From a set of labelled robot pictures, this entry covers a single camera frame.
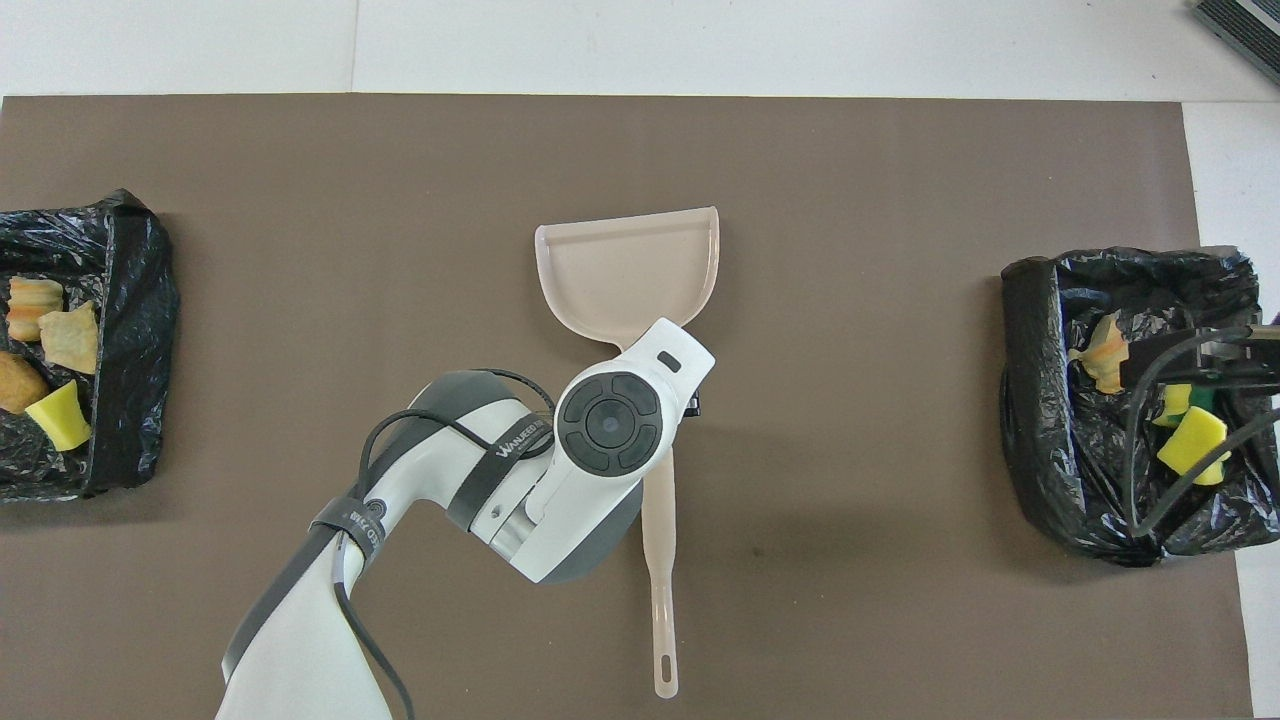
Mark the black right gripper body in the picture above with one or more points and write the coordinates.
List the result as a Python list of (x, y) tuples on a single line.
[(1180, 365)]

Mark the orange toy croissant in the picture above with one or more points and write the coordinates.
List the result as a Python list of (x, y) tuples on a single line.
[(1105, 355)]

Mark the plain yellow sponge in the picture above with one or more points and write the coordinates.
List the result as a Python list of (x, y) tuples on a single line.
[(1195, 445)]

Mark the beige hand brush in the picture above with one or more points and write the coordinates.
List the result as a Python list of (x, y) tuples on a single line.
[(661, 540)]

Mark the beige plastic dustpan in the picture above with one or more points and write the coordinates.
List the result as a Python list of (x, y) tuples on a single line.
[(630, 270)]

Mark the large yellow bread chunk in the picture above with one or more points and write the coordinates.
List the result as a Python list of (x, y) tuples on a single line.
[(72, 340)]

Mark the triangular green yellow sponge piece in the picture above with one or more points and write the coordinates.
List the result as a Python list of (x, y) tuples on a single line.
[(60, 418)]

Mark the small yellow bread chunk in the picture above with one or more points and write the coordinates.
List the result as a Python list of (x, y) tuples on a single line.
[(33, 305)]

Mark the brown toy potato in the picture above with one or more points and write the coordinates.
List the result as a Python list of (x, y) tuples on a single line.
[(18, 382)]

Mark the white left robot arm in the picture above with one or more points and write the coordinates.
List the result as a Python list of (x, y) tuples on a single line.
[(580, 480)]

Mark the black bag lined bin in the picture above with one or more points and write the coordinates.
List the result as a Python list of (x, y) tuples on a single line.
[(1040, 420), (130, 350)]

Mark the brown table mat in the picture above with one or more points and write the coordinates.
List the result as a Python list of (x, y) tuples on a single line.
[(850, 550)]

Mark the grey ribbed device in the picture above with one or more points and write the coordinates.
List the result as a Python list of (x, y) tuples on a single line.
[(1245, 25)]

